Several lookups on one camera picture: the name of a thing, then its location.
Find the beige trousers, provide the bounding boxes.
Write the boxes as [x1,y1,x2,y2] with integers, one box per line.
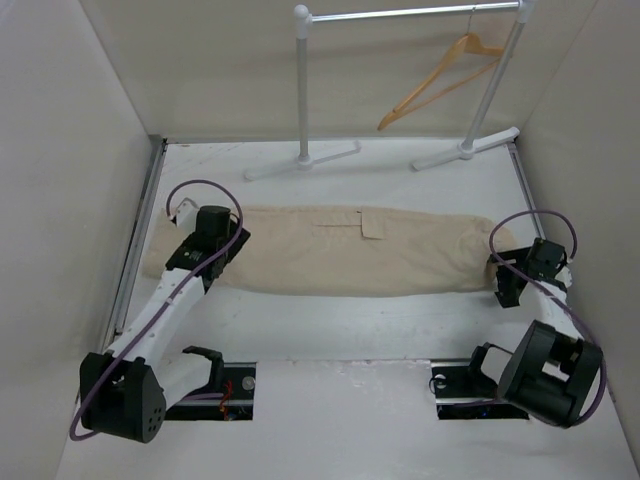
[141,203,516,297]

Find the wooden clothes hanger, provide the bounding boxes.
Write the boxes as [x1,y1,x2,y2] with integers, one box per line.
[377,1,505,132]

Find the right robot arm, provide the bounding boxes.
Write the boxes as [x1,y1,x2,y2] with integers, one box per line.
[463,238,603,428]

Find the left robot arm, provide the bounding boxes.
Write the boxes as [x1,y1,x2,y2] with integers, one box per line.
[72,204,250,443]

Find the white clothes rack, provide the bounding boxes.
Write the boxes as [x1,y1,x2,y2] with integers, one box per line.
[243,1,531,181]

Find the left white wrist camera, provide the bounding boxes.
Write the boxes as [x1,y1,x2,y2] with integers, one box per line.
[166,198,200,234]

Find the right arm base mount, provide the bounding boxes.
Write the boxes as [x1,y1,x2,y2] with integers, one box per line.
[428,362,529,420]

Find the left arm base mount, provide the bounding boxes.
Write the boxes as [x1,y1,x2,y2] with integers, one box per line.
[165,363,257,422]

